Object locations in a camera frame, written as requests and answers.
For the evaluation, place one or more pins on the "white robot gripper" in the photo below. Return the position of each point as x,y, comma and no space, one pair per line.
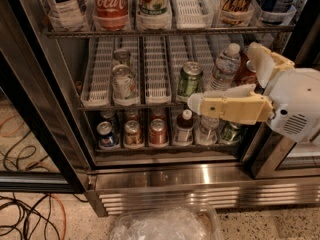
297,99

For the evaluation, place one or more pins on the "orange soda can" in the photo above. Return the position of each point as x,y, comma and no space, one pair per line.
235,12

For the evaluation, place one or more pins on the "red Coca-Cola can front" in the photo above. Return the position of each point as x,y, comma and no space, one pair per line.
247,75

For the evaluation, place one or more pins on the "red Coca-Cola can rear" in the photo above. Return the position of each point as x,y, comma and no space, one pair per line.
244,55

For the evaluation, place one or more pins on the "clear water bottle middle shelf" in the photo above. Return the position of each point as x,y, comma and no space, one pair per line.
225,67

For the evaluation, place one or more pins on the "clear water bottle shelf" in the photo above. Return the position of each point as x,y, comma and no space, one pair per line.
225,67
206,133

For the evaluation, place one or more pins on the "green can bottom shelf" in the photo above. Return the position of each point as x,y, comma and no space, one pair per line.
231,133

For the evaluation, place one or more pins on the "green can shelf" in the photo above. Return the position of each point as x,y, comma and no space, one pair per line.
231,133
190,80

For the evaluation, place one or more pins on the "green can middle shelf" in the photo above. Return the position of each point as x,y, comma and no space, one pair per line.
190,80

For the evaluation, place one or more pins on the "clear water bottle bottom shelf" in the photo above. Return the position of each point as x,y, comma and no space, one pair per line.
206,133

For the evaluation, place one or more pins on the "empty white tray top shelf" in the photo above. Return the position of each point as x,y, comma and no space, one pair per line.
193,14

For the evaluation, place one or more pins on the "red can bottom shelf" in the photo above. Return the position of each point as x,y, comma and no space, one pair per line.
157,132

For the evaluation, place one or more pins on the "white green soda can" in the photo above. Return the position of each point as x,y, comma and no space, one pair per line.
153,14

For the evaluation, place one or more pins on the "white can middle shelf front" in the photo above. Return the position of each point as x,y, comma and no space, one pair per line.
123,83

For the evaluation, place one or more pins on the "brown can bottom shelf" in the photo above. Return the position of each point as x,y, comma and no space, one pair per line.
133,134

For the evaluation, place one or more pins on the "silver can middle shelf rear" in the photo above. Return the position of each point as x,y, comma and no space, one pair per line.
121,56

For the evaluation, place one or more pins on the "blue Pepsi can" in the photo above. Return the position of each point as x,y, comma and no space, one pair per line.
107,137

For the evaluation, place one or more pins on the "tall red Coca-Cola can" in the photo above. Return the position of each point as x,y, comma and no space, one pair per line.
112,14

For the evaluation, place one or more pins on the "fridge bottom steel grille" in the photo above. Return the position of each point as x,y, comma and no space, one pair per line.
116,191

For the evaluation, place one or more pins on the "fridge left glass door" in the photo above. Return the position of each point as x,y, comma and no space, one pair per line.
38,75

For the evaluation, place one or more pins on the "dark juice bottle white cap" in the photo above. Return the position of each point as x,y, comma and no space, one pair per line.
183,128

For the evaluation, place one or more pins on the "empty white tray middle centre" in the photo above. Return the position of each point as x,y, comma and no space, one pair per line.
157,80

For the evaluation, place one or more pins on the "empty white tray middle left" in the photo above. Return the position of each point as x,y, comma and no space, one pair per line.
96,85

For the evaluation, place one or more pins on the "clear plastic container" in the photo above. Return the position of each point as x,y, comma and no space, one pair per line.
193,221

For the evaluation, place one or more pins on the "white tea bottle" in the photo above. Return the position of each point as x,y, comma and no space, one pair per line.
68,15

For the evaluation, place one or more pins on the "top wire shelf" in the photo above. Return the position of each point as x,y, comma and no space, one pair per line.
170,32

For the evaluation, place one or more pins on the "wire shelf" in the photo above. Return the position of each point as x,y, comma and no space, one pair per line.
170,32
133,104

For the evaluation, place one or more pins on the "middle wire shelf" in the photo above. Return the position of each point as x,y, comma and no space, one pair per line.
133,104

